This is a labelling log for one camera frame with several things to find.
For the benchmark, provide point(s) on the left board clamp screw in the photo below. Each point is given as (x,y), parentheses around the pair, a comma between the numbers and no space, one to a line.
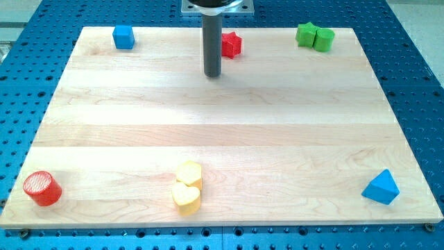
(24,233)

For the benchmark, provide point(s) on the red cylinder block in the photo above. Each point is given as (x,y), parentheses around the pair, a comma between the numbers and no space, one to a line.
(42,188)

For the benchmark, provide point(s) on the blue cube block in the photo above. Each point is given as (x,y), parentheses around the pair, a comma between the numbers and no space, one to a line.
(123,37)

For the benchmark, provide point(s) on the yellow pentagon block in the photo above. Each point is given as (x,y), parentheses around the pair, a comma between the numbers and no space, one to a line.
(190,173)

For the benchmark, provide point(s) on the board clamp screw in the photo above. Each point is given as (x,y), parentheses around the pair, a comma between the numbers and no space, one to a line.
(24,233)
(429,227)

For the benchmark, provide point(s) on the green cylinder block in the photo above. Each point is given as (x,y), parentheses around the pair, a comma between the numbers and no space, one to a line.
(323,39)

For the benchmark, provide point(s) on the right board clamp screw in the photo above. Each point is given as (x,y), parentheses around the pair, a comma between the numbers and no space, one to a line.
(429,227)

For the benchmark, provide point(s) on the wooden board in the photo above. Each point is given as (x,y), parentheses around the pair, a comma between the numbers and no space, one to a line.
(285,136)

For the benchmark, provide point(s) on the green star block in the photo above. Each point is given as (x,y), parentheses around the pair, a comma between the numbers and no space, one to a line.
(306,34)

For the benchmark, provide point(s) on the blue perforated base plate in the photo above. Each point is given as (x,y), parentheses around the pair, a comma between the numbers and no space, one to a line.
(402,40)

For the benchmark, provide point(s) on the red star block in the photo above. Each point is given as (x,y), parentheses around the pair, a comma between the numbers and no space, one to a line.
(231,45)

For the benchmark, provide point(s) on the yellow heart block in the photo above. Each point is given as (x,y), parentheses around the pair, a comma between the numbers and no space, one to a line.
(186,198)

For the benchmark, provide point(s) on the blue triangle block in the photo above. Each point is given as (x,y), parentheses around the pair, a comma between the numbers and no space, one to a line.
(382,188)

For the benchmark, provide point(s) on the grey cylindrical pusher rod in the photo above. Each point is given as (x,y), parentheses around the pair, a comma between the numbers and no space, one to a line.
(212,44)

